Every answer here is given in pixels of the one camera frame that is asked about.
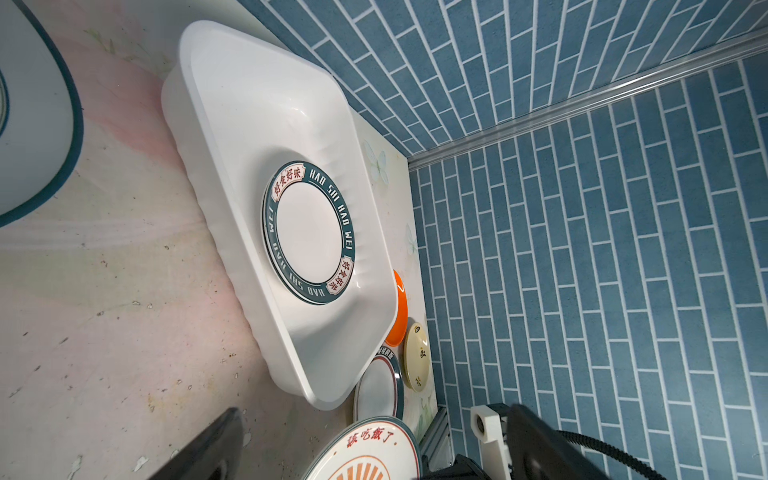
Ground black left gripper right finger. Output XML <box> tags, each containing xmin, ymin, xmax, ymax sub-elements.
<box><xmin>507</xmin><ymin>404</ymin><xmax>607</xmax><ymax>479</ymax></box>

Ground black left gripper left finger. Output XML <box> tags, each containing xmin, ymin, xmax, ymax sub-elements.
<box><xmin>150</xmin><ymin>407</ymin><xmax>244</xmax><ymax>480</ymax></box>

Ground orange sunburst plate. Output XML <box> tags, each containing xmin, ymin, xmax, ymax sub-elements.
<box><xmin>303</xmin><ymin>416</ymin><xmax>425</xmax><ymax>480</ymax></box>

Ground green red ring plate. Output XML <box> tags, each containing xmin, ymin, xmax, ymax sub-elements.
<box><xmin>353</xmin><ymin>347</ymin><xmax>405</xmax><ymax>421</ymax></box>

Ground green lettered rim plate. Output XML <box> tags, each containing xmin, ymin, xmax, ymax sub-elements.
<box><xmin>262</xmin><ymin>161</ymin><xmax>356</xmax><ymax>305</ymax></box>

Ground flower outline white plate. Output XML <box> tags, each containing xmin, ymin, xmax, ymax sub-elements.
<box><xmin>1</xmin><ymin>1</ymin><xmax>84</xmax><ymax>226</ymax></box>

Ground white plastic bin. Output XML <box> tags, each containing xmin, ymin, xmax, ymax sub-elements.
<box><xmin>162</xmin><ymin>21</ymin><xmax>397</xmax><ymax>410</ymax></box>

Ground yellow floral plate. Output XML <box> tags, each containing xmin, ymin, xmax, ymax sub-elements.
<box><xmin>403</xmin><ymin>322</ymin><xmax>431</xmax><ymax>392</ymax></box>

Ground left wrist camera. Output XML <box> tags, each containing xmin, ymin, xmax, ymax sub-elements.
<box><xmin>470</xmin><ymin>403</ymin><xmax>512</xmax><ymax>480</ymax></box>

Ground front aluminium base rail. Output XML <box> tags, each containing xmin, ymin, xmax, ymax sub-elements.
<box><xmin>419</xmin><ymin>406</ymin><xmax>455</xmax><ymax>472</ymax></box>

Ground aluminium frame rail right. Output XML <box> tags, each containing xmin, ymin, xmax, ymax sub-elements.
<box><xmin>408</xmin><ymin>29</ymin><xmax>767</xmax><ymax>171</ymax></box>

